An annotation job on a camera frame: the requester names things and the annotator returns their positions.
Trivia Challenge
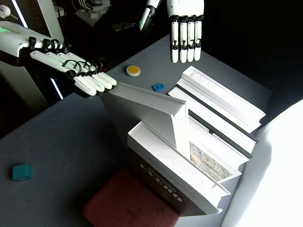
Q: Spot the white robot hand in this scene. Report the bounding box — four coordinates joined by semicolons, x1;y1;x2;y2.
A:
0;20;118;99
139;0;205;64

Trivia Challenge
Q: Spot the plain white hardcover book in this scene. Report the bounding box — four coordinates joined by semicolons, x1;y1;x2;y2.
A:
100;81;190;154

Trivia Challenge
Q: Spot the white book FASHIONINDIA spine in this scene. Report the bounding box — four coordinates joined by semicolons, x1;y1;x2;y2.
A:
181;65;267;123

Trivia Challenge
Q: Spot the white book 1000 spine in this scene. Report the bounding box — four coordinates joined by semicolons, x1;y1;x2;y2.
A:
176;79;262;134

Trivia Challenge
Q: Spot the black book The Most Excellent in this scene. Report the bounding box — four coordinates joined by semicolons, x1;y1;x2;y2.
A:
166;85;261;159

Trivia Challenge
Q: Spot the dark-cover book with large lettering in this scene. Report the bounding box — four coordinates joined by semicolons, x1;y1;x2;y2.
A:
127;122;232;216

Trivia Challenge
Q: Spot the red book with script print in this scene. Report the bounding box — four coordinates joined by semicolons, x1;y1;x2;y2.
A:
81;168;180;227

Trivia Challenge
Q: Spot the white light strip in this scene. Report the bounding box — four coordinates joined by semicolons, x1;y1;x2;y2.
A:
11;0;64;100

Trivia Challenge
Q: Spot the white round device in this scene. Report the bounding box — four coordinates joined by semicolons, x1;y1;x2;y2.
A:
0;4;19;21

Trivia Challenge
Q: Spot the white panel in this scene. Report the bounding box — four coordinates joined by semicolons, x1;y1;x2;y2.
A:
0;60;50;114

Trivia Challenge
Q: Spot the grey flat device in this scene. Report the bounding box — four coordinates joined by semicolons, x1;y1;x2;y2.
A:
110;21;134;33

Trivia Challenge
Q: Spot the yellow and white disc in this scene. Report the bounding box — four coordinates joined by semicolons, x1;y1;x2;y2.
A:
125;65;142;77

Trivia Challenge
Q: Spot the grey table cloth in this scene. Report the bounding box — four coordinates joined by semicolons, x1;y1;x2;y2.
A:
0;33;273;227

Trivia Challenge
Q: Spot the teal cube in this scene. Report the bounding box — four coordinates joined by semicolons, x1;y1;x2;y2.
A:
12;163;33;182

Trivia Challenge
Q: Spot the white backdrop sheet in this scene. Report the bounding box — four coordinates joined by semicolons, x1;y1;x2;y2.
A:
221;98;303;227

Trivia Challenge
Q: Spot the white post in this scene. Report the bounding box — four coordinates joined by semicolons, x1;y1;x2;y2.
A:
37;0;66;44

